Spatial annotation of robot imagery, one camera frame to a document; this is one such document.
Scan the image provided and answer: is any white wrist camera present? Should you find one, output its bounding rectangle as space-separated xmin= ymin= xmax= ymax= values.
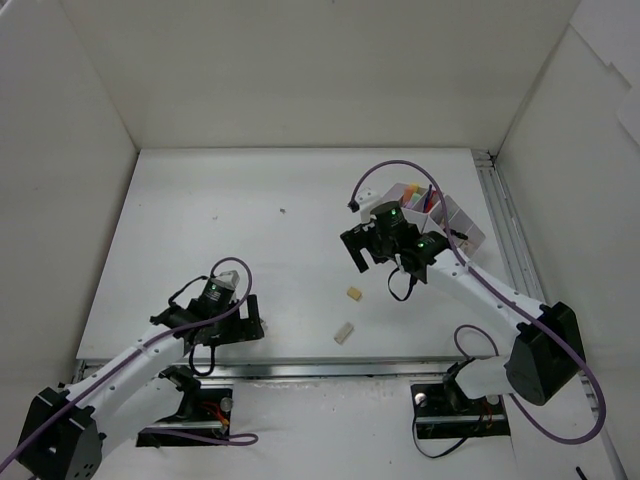
xmin=213 ymin=270 xmax=240 ymax=292
xmin=347 ymin=187 xmax=381 ymax=223

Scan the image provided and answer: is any blue ballpoint pen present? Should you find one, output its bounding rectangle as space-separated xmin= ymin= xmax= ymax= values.
xmin=423 ymin=184 xmax=434 ymax=213

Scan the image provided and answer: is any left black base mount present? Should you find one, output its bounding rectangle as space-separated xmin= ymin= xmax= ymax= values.
xmin=135 ymin=365 xmax=233 ymax=448

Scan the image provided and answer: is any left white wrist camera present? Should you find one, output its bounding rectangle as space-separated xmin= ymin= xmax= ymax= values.
xmin=213 ymin=270 xmax=240 ymax=292

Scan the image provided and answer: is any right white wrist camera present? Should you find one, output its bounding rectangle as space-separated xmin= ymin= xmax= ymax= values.
xmin=347 ymin=187 xmax=381 ymax=223

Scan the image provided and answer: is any orange highlighter marker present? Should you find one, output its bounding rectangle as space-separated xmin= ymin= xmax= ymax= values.
xmin=406 ymin=184 xmax=420 ymax=196

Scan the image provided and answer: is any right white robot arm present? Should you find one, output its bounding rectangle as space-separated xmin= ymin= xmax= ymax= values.
xmin=340 ymin=201 xmax=584 ymax=412

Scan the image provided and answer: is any grey white eraser block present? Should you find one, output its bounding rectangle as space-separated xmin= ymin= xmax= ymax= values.
xmin=334 ymin=322 xmax=354 ymax=345

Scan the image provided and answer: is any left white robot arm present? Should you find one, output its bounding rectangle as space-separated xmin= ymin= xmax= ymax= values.
xmin=7 ymin=271 xmax=264 ymax=479

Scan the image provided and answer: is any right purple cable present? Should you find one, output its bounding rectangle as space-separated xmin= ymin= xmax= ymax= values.
xmin=349 ymin=159 xmax=607 ymax=445

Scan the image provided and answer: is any red gel pen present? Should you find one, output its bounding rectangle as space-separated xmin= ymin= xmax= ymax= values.
xmin=426 ymin=190 xmax=440 ymax=212

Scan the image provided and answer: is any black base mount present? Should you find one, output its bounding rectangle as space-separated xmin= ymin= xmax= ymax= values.
xmin=135 ymin=365 xmax=233 ymax=448
xmin=410 ymin=361 xmax=511 ymax=440

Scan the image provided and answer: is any tan eraser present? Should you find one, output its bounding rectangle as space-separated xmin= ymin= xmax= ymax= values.
xmin=347 ymin=287 xmax=362 ymax=301

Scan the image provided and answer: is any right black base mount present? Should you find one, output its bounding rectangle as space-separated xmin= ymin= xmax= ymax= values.
xmin=410 ymin=361 xmax=511 ymax=440

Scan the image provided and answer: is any purple divided organizer box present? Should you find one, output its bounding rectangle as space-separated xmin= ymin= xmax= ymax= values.
xmin=382 ymin=183 xmax=486 ymax=258

